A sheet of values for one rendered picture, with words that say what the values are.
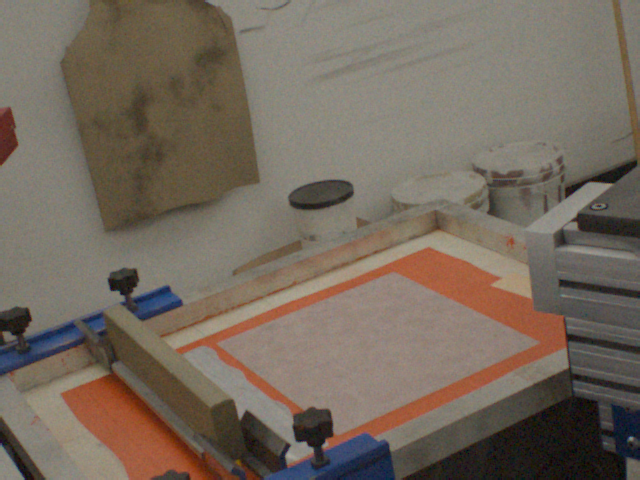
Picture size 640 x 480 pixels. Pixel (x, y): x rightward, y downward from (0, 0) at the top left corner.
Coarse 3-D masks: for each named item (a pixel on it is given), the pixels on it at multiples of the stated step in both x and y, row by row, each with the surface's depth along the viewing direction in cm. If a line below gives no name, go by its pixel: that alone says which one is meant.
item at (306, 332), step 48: (336, 288) 173; (384, 288) 170; (432, 288) 167; (480, 288) 165; (240, 336) 164; (288, 336) 161; (336, 336) 159; (384, 336) 156; (96, 384) 158; (96, 432) 146; (144, 432) 144
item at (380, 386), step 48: (432, 336) 154; (480, 336) 151; (528, 336) 149; (288, 384) 148; (336, 384) 146; (384, 384) 144; (432, 384) 142; (480, 384) 140; (336, 432) 135; (384, 432) 134
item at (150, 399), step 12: (120, 372) 151; (132, 384) 147; (144, 384) 147; (144, 396) 144; (156, 396) 143; (156, 408) 140; (168, 408) 140; (168, 420) 137; (180, 420) 136; (180, 432) 134; (192, 432) 133; (192, 444) 131; (204, 456) 129
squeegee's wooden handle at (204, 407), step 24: (120, 312) 153; (120, 336) 150; (144, 336) 144; (120, 360) 154; (144, 360) 143; (168, 360) 137; (168, 384) 136; (192, 384) 130; (192, 408) 131; (216, 408) 125; (216, 432) 126; (240, 432) 127; (240, 456) 128
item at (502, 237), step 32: (384, 224) 184; (416, 224) 186; (448, 224) 185; (480, 224) 177; (512, 224) 175; (288, 256) 179; (320, 256) 178; (352, 256) 181; (512, 256) 172; (224, 288) 172; (256, 288) 174; (160, 320) 168; (192, 320) 170; (64, 352) 162; (0, 384) 155; (32, 384) 160; (512, 384) 132; (544, 384) 132; (0, 416) 147; (32, 416) 145; (448, 416) 128; (480, 416) 128; (512, 416) 131; (32, 448) 138; (64, 448) 136; (416, 448) 125; (448, 448) 127
